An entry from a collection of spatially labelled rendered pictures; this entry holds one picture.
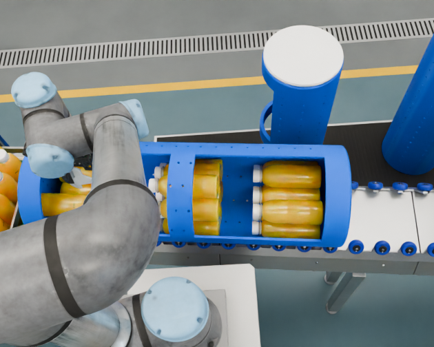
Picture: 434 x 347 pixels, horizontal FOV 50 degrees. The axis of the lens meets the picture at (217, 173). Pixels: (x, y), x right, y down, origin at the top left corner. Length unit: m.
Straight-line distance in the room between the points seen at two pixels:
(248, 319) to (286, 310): 1.19
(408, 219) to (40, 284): 1.24
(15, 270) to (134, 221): 0.13
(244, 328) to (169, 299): 0.33
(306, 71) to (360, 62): 1.48
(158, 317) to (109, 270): 0.39
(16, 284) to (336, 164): 0.91
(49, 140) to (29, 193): 0.48
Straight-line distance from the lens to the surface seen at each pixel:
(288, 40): 1.76
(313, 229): 1.34
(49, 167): 0.87
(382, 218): 1.55
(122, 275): 0.51
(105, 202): 0.54
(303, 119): 1.78
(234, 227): 1.43
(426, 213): 1.59
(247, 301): 1.18
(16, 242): 0.53
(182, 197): 1.21
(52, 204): 1.40
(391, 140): 2.44
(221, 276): 1.20
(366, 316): 2.41
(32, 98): 0.91
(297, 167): 1.33
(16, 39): 3.59
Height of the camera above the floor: 2.30
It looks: 62 degrees down
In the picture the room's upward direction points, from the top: 7 degrees counter-clockwise
